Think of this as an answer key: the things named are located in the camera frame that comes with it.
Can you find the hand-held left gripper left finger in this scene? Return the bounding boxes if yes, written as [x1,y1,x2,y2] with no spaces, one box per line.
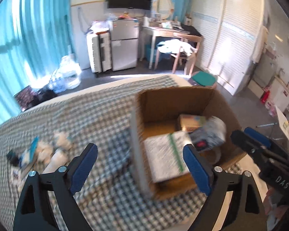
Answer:
[13,143,98,231]

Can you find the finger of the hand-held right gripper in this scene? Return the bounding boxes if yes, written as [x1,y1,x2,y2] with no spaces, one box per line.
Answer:
[230,130,264,166]
[244,127,289,159]

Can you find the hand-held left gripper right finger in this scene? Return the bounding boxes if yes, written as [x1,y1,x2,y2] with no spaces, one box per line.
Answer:
[183,144,268,231]

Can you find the white band ring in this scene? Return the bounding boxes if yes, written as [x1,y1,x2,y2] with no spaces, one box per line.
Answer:
[202,146,224,166]

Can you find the white plastic bottle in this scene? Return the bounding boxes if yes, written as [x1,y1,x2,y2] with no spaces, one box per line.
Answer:
[42,149,69,174]

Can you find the dark blue and white packet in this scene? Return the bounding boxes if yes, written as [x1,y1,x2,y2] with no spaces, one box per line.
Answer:
[189,117,227,151]

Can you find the green and white medicine box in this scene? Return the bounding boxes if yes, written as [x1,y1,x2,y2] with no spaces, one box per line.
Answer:
[143,131,192,183]

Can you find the tan paper box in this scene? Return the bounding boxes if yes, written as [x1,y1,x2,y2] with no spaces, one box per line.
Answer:
[177,114,208,133]

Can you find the blue tissue packet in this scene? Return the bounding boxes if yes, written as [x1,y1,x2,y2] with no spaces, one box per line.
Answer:
[26,137,40,158]

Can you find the brown cardboard box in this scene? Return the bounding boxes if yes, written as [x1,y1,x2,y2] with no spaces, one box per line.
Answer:
[131,86,247,199]

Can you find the white side table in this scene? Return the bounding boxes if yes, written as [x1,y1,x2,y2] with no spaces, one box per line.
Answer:
[275,105,289,145]

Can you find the checked bed blanket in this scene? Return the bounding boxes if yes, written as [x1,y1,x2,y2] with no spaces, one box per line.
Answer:
[0,74,256,231]

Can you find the green cushioned stool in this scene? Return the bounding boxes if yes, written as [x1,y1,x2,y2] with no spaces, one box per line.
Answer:
[191,71,218,87]

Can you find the dark patterned bag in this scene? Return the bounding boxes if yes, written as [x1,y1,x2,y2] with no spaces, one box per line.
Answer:
[14,85,56,112]

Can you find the large clear water bottle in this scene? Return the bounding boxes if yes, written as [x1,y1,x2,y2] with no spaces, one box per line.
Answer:
[49,55,81,93]

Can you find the white slatted wardrobe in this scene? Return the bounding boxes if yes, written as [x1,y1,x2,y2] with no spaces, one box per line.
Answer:
[190,0,265,95]

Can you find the wooden chair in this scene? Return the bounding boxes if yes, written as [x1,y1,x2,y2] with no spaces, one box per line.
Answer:
[155,34,203,75]

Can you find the white and blue clothes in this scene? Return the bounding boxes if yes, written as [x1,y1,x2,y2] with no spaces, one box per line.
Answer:
[157,40,198,56]

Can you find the white suitcase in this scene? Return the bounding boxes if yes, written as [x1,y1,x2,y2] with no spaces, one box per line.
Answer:
[87,31,112,74]

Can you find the black clothing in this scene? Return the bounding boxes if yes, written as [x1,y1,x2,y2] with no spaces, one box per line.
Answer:
[181,24,201,36]

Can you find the blue storage bin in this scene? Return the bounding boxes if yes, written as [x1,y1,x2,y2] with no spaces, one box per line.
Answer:
[144,44,159,62]

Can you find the silver fridge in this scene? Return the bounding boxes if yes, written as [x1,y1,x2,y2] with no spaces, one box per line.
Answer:
[110,18,139,71]

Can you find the wooden dressing desk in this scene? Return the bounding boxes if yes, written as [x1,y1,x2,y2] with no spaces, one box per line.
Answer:
[142,24,191,69]

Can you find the pile of plastic bags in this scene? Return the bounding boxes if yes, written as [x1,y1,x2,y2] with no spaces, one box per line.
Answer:
[90,20,110,34]

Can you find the blue curtain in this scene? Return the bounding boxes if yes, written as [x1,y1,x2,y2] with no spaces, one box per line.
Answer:
[0,0,75,126]

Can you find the oval white mirror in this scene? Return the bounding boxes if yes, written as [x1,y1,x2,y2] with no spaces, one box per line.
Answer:
[152,0,175,21]

